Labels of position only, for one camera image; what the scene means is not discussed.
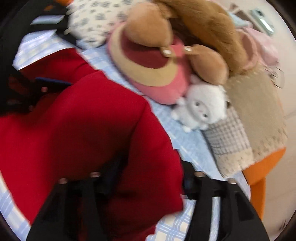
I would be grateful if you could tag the pink round plush cushion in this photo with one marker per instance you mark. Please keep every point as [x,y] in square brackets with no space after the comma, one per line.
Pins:
[160,78]

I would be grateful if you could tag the teal instant camera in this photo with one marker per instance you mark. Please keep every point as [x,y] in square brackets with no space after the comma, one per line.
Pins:
[263,21]

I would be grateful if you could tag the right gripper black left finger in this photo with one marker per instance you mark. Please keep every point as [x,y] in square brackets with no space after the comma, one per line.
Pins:
[76,210]

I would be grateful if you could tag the orange bed frame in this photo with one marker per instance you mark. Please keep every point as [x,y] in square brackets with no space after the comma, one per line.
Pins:
[256,179]

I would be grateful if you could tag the brown plush bear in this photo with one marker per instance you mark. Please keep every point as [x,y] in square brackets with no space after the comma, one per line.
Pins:
[204,26]

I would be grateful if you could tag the red knit sweater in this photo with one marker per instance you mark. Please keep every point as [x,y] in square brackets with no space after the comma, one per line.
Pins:
[94,126]

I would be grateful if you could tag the white plush sheep toy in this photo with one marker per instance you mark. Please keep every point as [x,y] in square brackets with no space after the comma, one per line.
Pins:
[203,104]

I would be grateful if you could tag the large beige patchwork pillow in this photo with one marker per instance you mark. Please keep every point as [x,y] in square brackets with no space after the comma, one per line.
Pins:
[255,99]

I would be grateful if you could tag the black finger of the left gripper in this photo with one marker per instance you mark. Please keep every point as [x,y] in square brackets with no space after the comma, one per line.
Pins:
[20,94]

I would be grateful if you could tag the white floral pillow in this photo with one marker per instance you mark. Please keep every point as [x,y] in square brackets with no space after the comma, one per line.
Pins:
[91,21]

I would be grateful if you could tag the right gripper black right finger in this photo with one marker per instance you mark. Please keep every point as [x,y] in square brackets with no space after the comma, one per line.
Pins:
[238,220]

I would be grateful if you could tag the blue plaid bed sheet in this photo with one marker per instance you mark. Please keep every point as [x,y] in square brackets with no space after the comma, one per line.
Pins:
[192,145]

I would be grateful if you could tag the pink hello kitty pillow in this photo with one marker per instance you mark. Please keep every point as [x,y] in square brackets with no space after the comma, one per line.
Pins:
[259,48]

